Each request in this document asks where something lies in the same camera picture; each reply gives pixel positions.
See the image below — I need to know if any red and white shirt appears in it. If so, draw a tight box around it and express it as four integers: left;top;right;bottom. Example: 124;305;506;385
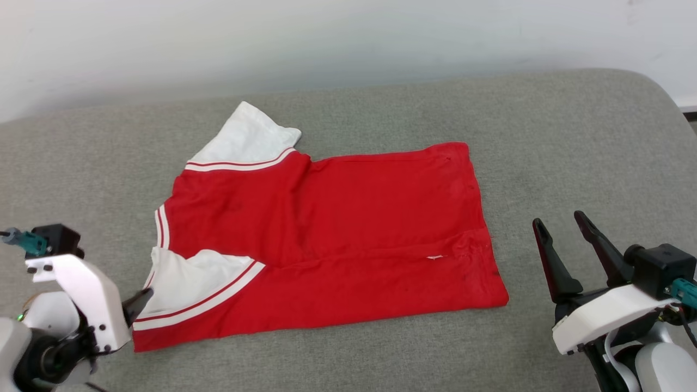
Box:
132;101;510;353

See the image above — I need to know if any teal right camera cable connector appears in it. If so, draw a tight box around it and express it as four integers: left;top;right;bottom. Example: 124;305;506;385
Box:
670;278;697;309

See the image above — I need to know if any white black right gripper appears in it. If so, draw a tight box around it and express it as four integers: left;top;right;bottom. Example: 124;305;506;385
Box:
533;211;681;356

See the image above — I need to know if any teal left camera cable connector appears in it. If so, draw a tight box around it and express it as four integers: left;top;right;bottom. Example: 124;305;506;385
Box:
0;228;48;257

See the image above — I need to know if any teal camera cable connector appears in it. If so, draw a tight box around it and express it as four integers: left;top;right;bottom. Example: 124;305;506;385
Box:
670;278;697;309
0;228;48;257

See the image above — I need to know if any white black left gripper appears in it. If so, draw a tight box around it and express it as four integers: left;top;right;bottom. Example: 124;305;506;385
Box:
25;253;154;354

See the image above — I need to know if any grey fabric sofa cushion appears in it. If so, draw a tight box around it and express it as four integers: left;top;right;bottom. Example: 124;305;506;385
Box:
0;68;697;392

